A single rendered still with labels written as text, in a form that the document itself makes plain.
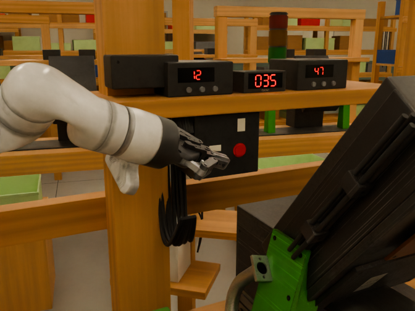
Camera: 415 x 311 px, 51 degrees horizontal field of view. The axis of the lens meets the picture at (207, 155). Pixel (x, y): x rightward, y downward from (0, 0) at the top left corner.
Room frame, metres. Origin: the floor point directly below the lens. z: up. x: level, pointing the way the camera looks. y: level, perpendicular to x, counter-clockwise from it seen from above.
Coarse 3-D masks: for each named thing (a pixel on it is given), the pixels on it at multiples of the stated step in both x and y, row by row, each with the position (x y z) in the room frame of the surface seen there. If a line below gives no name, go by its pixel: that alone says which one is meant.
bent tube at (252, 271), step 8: (256, 256) 0.83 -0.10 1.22; (264, 256) 0.84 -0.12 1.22; (256, 264) 0.82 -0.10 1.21; (264, 264) 0.83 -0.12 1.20; (248, 272) 0.83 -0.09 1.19; (256, 272) 0.80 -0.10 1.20; (264, 272) 0.83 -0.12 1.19; (240, 280) 0.85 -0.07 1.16; (248, 280) 0.83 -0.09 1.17; (256, 280) 0.79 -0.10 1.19; (264, 280) 0.80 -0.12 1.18; (232, 288) 0.86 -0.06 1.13; (240, 288) 0.85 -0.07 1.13; (232, 296) 0.86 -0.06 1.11; (232, 304) 0.85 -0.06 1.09
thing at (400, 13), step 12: (396, 0) 5.94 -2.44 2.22; (408, 0) 5.46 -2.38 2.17; (384, 12) 5.87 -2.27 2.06; (396, 12) 5.92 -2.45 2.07; (396, 48) 5.49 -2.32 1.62; (372, 60) 5.92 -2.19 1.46; (384, 60) 5.70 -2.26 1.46; (396, 60) 5.47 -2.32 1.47; (372, 72) 5.90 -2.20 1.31; (396, 72) 5.45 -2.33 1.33
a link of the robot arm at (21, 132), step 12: (0, 96) 0.48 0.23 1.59; (0, 108) 0.48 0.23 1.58; (0, 120) 0.49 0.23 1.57; (12, 120) 0.48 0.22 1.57; (24, 120) 0.48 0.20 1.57; (0, 132) 0.44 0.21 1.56; (12, 132) 0.49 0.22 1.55; (24, 132) 0.49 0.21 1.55; (36, 132) 0.50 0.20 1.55; (0, 144) 0.47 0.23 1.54; (12, 144) 0.49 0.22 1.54; (24, 144) 0.51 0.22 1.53
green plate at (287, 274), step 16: (272, 240) 0.85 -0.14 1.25; (288, 240) 0.81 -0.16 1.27; (272, 256) 0.83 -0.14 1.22; (288, 256) 0.79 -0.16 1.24; (304, 256) 0.76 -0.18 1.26; (272, 272) 0.82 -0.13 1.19; (288, 272) 0.78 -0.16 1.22; (304, 272) 0.75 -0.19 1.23; (272, 288) 0.80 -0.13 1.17; (288, 288) 0.76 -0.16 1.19; (304, 288) 0.77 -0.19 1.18; (256, 304) 0.83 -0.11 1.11; (272, 304) 0.79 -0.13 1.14; (288, 304) 0.75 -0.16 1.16; (304, 304) 0.77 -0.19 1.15
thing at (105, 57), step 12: (108, 60) 0.93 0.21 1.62; (120, 60) 0.92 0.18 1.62; (132, 60) 0.93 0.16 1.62; (144, 60) 0.94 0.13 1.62; (156, 60) 0.95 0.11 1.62; (168, 60) 0.96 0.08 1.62; (108, 72) 0.93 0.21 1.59; (120, 72) 0.92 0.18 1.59; (132, 72) 0.93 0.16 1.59; (144, 72) 0.94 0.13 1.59; (156, 72) 0.95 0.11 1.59; (108, 84) 0.94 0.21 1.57; (120, 84) 0.92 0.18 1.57; (132, 84) 0.93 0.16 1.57; (144, 84) 0.94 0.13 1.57; (156, 84) 0.95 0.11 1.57
